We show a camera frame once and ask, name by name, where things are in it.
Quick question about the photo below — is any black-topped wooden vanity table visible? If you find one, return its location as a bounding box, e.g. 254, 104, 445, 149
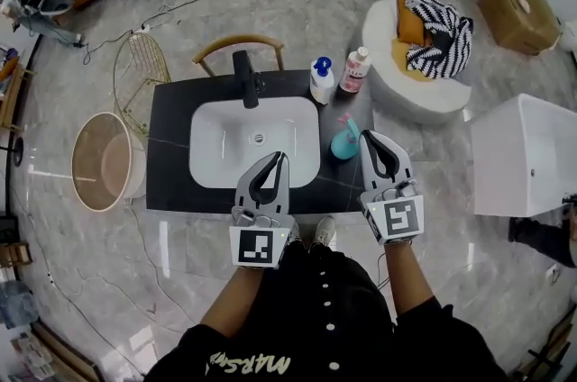
144, 68, 375, 215

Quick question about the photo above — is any round beige tub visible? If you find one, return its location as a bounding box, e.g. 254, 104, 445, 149
70, 111, 148, 213

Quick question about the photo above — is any black white striped blanket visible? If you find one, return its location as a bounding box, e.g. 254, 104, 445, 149
404, 0, 474, 80

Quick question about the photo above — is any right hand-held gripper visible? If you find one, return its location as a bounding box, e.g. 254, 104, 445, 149
359, 129, 425, 246

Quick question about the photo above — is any white sink basin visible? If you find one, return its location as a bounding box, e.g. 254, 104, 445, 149
188, 95, 322, 190

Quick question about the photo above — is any person's black buttoned shirt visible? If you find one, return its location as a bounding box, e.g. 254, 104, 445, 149
143, 242, 510, 382

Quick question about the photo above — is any white pump bottle blue cap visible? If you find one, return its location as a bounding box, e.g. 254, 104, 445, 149
308, 57, 335, 105

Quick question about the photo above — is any black floor fan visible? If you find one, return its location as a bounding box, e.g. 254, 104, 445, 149
0, 136, 23, 168

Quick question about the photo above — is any person's left forearm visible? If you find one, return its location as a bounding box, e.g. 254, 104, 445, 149
200, 265, 267, 339

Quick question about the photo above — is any gold wire basket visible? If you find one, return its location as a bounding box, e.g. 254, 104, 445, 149
112, 32, 172, 136

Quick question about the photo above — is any wooden chair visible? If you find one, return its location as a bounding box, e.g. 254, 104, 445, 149
192, 33, 286, 78

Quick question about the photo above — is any orange cushion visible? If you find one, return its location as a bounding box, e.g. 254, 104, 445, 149
395, 0, 425, 44

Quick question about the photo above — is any person's right forearm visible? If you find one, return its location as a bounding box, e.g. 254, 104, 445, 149
382, 241, 436, 316

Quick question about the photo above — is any wooden shelf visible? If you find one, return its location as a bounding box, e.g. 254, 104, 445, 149
0, 50, 37, 132

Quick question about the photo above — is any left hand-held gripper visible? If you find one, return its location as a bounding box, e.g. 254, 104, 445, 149
228, 150, 301, 271

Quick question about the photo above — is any large cardboard box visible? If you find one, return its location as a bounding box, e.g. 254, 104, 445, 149
477, 0, 563, 56

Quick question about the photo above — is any pink lotion bottle white cap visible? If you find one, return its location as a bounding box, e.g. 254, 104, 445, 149
337, 46, 372, 95

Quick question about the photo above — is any yellow seat cushion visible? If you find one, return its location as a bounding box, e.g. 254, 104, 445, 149
389, 38, 434, 83

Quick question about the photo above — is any white round armchair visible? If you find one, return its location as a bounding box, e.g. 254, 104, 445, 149
362, 0, 473, 114

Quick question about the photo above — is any teal spray bottle pink nozzle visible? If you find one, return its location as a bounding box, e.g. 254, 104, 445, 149
330, 113, 361, 160

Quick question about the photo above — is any small wooden crate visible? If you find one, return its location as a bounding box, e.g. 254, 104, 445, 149
0, 241, 32, 268

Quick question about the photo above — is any person's right shoe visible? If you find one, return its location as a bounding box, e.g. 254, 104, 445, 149
314, 215, 337, 247

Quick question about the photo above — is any black faucet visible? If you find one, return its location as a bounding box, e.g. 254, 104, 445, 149
232, 50, 265, 110

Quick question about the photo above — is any white square bathtub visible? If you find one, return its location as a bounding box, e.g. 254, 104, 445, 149
471, 93, 577, 219

